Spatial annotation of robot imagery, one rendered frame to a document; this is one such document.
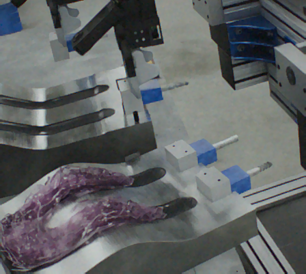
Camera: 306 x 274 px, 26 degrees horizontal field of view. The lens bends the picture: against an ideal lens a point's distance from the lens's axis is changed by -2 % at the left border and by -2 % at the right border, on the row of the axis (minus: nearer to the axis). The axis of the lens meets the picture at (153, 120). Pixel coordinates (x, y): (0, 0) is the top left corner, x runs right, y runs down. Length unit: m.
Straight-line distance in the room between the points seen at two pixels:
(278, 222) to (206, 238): 1.01
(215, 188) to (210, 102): 2.06
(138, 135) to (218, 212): 0.28
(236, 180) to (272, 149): 1.64
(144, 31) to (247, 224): 0.40
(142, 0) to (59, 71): 0.59
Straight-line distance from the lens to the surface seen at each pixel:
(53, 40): 1.52
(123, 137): 1.25
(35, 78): 1.75
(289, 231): 1.99
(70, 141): 1.25
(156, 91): 1.27
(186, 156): 1.14
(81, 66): 1.74
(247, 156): 2.69
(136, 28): 1.20
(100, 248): 0.97
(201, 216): 1.05
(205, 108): 3.06
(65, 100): 1.41
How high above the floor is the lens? 1.50
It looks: 30 degrees down
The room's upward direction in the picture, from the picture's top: 12 degrees counter-clockwise
